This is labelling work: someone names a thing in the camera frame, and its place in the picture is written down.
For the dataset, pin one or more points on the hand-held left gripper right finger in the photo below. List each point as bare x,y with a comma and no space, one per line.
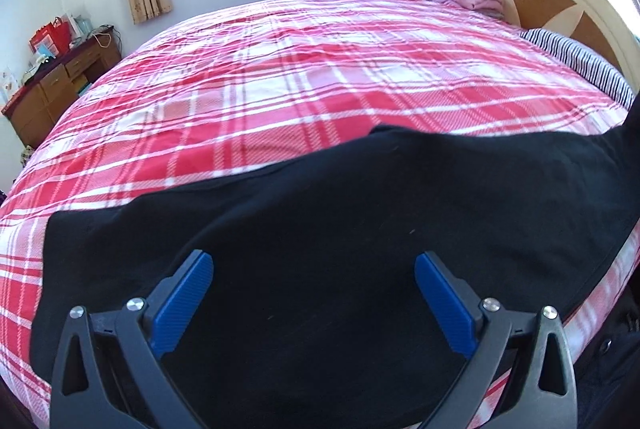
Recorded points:
445,299

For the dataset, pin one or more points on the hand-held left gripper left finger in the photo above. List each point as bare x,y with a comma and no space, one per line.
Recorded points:
182,299

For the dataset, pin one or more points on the black pants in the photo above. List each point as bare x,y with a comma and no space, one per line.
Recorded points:
325,219

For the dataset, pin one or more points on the red plaid bed sheet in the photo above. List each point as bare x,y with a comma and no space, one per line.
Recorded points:
280,79

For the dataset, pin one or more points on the wooden desk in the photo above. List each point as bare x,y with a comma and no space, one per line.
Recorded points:
50,94

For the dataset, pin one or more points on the striped pillow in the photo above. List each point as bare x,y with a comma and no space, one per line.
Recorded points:
585,64

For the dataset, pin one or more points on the white greeting card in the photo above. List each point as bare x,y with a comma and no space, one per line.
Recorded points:
9,84

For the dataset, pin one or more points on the white paper bag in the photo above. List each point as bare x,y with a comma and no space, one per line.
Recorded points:
77,28

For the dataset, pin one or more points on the red gift bag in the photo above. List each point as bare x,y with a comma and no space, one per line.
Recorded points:
50,36

